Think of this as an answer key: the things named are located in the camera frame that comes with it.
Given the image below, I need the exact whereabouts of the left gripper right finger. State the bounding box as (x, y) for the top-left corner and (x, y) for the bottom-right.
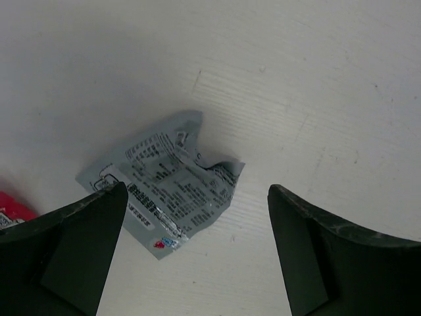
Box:
(268, 184), (420, 315)

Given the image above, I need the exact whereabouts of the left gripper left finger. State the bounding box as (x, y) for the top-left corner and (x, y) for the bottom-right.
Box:
(1, 182), (128, 315)

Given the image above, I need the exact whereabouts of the silver snack packet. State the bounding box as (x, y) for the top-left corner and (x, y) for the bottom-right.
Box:
(76, 110), (245, 260)

